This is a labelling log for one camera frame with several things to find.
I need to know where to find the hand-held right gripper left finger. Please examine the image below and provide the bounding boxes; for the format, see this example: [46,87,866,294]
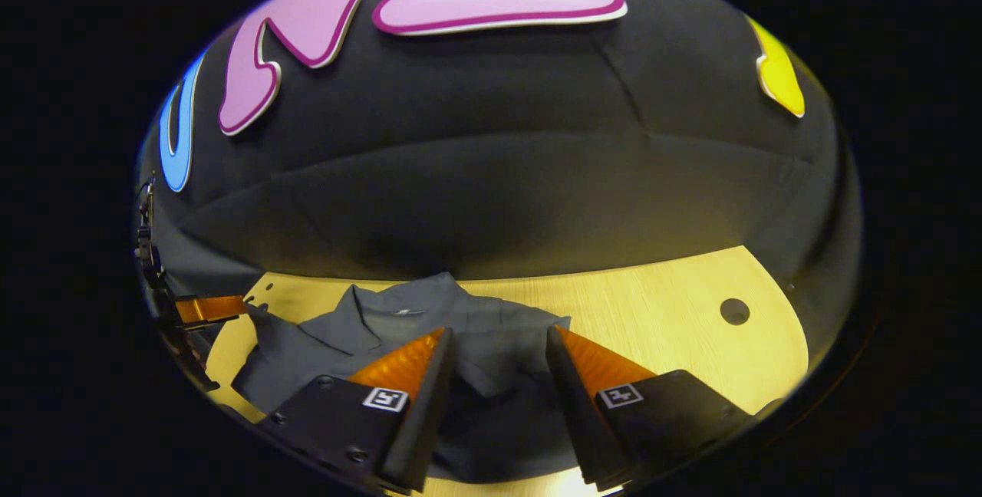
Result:
[257,326,455,494]

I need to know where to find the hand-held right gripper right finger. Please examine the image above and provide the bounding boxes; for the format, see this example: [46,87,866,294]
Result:
[545,324,756,492]

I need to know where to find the grey collared shirt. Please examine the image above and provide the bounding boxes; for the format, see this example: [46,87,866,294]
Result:
[230,272,615,484]

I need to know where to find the black backdrop cloth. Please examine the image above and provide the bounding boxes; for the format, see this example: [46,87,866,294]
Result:
[134,0,864,344]

